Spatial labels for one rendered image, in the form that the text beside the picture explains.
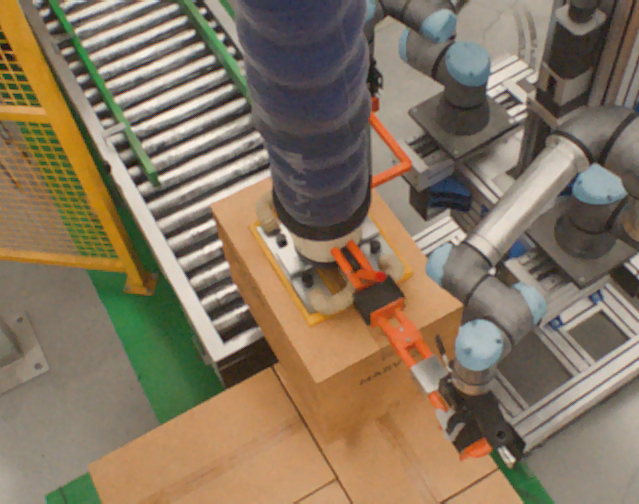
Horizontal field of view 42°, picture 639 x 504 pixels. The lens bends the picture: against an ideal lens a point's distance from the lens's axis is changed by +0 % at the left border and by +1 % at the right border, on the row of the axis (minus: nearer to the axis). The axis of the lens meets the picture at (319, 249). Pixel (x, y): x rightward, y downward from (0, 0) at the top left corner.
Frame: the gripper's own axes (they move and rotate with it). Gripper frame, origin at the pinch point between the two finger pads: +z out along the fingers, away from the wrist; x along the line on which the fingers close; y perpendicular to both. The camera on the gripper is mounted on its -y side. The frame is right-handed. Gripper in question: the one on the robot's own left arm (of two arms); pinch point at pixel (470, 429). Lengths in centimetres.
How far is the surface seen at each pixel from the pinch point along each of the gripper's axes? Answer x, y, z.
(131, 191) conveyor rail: 33, 146, 59
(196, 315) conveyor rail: 33, 90, 60
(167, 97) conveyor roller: 4, 185, 63
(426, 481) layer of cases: -1, 13, 66
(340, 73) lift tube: -1, 49, -57
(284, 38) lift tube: 8, 51, -68
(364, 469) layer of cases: 12, 24, 66
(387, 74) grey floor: -101, 198, 116
